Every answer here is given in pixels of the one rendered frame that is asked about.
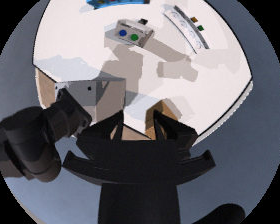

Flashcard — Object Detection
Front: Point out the small brown cardboard box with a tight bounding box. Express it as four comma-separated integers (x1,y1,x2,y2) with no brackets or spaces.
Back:
145,99,178,140

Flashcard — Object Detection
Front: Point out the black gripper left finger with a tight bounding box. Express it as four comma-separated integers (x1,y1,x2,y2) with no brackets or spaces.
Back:
79,110,124,140

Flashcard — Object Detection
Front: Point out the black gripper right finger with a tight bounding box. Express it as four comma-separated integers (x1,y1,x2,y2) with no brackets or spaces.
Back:
153,109,198,152

